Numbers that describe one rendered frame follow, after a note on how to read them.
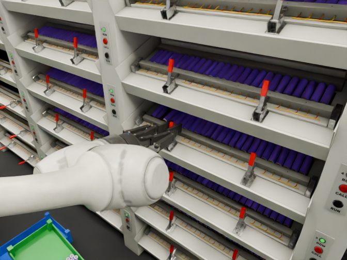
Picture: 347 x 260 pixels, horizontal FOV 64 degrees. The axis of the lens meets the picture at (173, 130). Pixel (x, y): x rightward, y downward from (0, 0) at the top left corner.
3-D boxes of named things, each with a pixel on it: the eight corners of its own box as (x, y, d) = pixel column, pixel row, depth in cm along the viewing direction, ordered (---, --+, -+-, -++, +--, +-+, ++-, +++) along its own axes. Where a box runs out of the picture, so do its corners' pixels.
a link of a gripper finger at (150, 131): (135, 148, 75) (131, 147, 75) (157, 135, 84) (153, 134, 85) (136, 135, 73) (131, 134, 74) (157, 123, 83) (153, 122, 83)
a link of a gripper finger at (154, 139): (138, 136, 73) (141, 139, 72) (169, 128, 80) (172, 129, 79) (137, 149, 74) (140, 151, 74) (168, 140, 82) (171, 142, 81)
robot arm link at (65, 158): (94, 177, 70) (128, 182, 61) (33, 206, 58) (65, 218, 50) (83, 135, 67) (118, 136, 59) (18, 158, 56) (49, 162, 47)
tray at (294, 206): (303, 225, 68) (309, 207, 61) (130, 142, 100) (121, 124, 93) (330, 164, 77) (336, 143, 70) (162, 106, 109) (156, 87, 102)
